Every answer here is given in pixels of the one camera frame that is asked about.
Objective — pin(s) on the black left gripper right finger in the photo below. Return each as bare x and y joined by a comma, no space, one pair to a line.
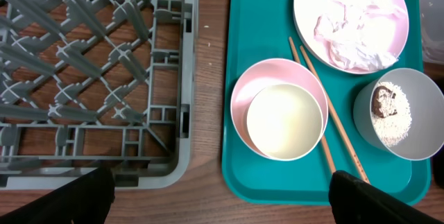
354,201

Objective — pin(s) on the left wooden chopstick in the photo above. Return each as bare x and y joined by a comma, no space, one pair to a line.
324,144

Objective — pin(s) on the brown food scrap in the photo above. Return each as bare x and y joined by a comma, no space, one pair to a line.
383,102

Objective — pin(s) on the clear plastic waste bin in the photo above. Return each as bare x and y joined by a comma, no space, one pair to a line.
431,12

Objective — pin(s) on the pink bowl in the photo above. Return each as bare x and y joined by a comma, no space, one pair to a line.
266,73

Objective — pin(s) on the white tissue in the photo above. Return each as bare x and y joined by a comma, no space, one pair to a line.
350,33

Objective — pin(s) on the pink plate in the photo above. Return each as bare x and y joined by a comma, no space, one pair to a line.
307,12

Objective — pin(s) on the teal plastic tray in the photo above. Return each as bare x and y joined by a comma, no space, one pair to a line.
259,30

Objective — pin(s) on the white rice pile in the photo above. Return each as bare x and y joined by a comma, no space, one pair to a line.
393,129

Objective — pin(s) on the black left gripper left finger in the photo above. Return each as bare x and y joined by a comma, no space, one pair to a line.
85,200

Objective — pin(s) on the grey plastic dish rack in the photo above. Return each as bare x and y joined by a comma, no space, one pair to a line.
92,83

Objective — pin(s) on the grey bowl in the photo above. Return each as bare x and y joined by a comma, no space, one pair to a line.
425,136

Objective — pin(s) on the right wooden chopstick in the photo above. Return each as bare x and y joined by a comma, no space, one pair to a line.
338,123

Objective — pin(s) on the cream paper cup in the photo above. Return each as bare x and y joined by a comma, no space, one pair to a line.
285,122

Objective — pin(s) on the wooden chopstick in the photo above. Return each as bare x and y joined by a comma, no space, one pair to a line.
338,123
324,144

